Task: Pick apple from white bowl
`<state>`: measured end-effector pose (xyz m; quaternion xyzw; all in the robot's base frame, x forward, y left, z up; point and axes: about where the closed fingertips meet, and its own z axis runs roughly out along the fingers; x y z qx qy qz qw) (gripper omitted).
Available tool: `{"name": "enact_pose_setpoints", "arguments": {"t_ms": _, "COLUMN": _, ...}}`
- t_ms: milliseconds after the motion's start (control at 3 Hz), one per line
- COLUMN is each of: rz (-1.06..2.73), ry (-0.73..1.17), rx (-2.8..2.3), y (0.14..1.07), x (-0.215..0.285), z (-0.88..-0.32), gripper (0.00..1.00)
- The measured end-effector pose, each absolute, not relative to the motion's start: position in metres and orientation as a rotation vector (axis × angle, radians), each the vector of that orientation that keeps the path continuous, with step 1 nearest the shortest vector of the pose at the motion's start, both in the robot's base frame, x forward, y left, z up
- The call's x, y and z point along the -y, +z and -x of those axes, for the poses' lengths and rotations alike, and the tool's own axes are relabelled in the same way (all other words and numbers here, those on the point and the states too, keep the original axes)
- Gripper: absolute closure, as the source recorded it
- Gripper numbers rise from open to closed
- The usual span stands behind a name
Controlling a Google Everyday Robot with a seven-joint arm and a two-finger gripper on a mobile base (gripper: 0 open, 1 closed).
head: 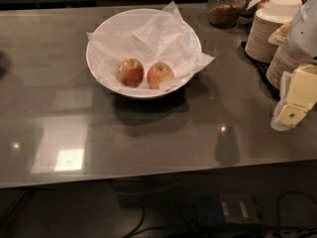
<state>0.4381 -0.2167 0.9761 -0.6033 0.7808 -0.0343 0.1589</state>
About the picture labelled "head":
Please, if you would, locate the white crinkled paper liner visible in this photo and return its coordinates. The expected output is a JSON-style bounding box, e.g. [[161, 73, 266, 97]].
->
[[86, 0, 216, 93]]

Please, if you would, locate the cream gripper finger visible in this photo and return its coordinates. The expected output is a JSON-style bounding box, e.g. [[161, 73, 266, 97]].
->
[[276, 64, 317, 127], [268, 22, 291, 46]]

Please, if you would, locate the large white bowl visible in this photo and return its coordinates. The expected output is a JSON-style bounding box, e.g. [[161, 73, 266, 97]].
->
[[85, 8, 203, 100]]

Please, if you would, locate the dark box under table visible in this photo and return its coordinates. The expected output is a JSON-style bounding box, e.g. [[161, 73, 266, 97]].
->
[[195, 193, 263, 226]]

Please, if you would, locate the black cable under table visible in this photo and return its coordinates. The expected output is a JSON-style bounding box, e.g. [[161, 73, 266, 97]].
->
[[108, 178, 317, 238]]

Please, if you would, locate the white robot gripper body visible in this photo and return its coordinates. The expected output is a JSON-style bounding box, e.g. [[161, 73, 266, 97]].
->
[[287, 0, 317, 63]]

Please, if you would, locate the black tray under bowls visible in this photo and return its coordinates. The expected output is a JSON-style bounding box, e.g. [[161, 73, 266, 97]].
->
[[241, 42, 280, 101]]

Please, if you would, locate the red-yellow apple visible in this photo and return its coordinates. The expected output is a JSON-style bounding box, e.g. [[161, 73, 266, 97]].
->
[[118, 58, 144, 87], [147, 62, 174, 89]]

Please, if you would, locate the glass jar with cereal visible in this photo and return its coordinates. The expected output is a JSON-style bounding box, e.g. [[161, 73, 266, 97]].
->
[[207, 0, 246, 28]]

